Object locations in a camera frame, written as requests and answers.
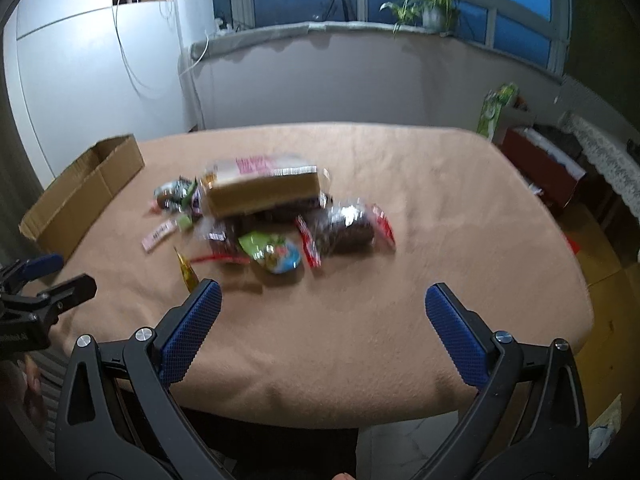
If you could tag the red storage box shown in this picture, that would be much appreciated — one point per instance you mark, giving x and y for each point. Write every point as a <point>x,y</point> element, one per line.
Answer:
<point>550,165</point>

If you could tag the white lace cloth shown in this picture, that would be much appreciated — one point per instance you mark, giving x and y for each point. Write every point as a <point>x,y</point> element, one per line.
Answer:
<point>611,161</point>

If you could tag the green blue snack packet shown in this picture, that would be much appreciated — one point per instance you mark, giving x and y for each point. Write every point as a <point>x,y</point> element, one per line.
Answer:
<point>275,253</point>

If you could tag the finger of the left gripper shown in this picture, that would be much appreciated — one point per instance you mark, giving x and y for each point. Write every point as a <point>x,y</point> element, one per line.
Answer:
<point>16,275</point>
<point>49,304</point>

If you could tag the gold foil candy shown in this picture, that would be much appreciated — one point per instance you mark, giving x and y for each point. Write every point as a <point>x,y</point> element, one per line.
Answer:
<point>189,277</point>

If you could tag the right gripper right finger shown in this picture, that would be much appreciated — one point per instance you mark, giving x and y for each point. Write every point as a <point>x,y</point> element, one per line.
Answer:
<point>528,419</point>

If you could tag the tan table blanket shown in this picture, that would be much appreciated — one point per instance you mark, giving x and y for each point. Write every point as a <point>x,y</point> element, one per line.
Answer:
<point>348,345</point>

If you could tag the packaged sliced bread loaf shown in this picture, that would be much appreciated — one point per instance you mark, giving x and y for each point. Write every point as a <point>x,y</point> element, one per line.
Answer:
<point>247,184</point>

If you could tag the dark chocolate bar wrapper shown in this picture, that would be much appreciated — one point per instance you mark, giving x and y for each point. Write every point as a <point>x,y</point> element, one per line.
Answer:
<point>220,236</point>

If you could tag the potted green plant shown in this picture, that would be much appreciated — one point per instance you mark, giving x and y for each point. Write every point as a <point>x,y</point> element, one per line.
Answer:
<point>439,17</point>

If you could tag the green gift bag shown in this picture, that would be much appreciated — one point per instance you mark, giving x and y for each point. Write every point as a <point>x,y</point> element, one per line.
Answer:
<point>494,103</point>

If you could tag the red strip snack wrapper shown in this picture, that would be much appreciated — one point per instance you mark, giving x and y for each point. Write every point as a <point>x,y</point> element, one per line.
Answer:
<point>222,258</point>

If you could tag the pink candy stick wrapper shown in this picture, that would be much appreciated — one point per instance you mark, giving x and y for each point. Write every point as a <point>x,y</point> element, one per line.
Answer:
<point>158,235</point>

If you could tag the brown cardboard box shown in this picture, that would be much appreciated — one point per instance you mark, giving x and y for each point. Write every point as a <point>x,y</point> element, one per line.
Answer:
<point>73,201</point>

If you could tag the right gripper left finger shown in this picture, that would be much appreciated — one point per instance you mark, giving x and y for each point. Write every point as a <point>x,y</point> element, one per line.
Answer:
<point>117,418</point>

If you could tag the dark brownie clear bag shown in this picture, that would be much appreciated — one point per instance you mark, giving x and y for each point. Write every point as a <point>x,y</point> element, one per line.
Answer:
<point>343,228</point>

